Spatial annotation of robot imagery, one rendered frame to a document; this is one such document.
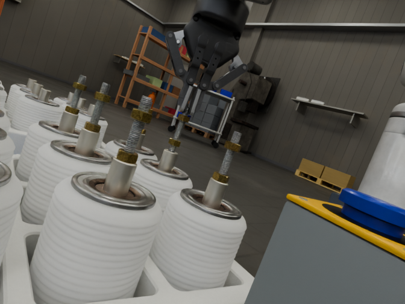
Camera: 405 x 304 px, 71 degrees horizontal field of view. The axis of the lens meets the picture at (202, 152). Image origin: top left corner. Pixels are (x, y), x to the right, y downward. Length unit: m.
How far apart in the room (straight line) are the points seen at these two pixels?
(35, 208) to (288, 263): 0.27
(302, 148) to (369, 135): 1.48
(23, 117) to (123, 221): 0.56
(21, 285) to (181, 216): 0.14
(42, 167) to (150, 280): 0.17
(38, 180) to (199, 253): 0.19
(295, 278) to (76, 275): 0.16
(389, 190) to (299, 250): 0.44
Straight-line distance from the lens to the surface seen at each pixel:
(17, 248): 0.30
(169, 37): 0.41
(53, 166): 0.34
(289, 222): 0.18
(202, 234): 0.30
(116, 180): 0.26
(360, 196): 0.18
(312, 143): 7.35
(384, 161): 0.61
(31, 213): 0.37
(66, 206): 0.24
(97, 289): 0.26
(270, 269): 0.18
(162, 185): 0.38
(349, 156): 7.04
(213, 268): 0.32
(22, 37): 11.04
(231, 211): 0.33
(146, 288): 0.31
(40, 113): 0.75
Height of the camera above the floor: 0.34
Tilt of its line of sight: 5 degrees down
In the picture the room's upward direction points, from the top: 20 degrees clockwise
